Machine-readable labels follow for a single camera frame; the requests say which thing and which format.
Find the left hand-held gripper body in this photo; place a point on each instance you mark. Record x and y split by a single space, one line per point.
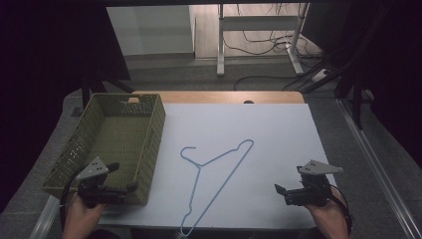
94 191

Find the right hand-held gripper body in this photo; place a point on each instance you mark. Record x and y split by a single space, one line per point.
312 194

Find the olive green woven basket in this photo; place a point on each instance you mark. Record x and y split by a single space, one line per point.
126 132

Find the person's right hand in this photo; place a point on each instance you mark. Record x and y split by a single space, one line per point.
328 219

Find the person's left hand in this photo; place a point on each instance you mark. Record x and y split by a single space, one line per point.
79 219

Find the white table mat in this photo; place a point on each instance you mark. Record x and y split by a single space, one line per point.
272 132

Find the black curtain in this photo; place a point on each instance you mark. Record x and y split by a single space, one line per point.
394 66
43 83

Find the white power strip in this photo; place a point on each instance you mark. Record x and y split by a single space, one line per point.
319 75

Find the white cabinet panel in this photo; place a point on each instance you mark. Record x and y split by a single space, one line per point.
149 30

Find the aluminium rail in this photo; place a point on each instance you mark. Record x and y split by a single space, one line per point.
44 219
378 159

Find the white metal desk frame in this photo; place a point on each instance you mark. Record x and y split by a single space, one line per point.
262 23

